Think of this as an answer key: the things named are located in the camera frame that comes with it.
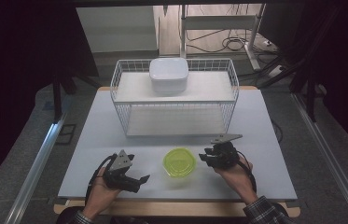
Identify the yellow-green plastic container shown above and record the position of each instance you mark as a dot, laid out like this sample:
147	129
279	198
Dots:
179	162

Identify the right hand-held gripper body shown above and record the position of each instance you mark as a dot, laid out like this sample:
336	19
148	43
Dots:
226	154

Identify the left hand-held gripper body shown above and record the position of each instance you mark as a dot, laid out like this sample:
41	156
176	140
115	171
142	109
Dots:
117	174

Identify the person's left hand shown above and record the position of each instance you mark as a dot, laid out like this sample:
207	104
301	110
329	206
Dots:
100	197

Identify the white lidded container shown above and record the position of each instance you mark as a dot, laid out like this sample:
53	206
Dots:
168	74

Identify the person's right hand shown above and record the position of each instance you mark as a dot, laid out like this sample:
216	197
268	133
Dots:
237	182

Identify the aluminium floor rail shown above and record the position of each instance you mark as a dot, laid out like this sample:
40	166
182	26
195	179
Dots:
330	161
34	174

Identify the white metal desk frame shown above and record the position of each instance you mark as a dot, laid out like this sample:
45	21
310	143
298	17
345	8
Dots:
218	22

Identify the black metal stand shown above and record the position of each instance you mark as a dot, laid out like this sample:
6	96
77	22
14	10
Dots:
57	96

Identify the white panel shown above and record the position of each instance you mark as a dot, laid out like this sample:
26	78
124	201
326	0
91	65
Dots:
115	28

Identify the dark curtain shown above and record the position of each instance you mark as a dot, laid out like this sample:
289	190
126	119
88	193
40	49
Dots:
342	62
16	68

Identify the white power strip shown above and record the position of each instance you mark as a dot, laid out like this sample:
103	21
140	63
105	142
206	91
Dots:
275	72

